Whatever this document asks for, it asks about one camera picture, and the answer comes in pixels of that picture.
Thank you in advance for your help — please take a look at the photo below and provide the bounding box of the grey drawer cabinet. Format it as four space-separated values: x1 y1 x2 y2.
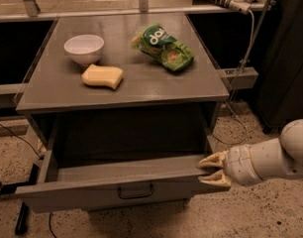
15 12 231 171

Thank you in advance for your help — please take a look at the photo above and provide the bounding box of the metal frame rail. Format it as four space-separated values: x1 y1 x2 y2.
0 0 278 22

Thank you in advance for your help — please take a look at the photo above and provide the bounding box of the grey metal bracket block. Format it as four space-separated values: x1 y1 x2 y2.
217 67 258 91

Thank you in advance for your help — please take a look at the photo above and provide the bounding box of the white bowl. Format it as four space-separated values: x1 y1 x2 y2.
63 35 105 65

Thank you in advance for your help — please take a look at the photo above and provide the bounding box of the white cable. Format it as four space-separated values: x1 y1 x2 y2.
214 9 256 146

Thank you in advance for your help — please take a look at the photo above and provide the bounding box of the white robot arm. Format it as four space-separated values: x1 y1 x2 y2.
198 119 303 186

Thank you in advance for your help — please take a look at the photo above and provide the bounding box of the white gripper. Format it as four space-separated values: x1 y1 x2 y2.
198 145 261 187

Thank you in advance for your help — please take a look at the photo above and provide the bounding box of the black stand leg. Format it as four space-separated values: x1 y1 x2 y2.
0 164 40 235

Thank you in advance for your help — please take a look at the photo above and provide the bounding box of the black floor cable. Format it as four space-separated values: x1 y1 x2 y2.
0 117 58 238

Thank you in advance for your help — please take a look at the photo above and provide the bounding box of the grey top drawer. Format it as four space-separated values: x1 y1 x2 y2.
16 151 223 213

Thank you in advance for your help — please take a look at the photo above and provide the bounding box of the yellow sponge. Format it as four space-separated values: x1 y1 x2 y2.
81 64 124 90

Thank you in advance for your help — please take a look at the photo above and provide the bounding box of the green chip bag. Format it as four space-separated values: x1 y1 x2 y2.
131 24 194 72

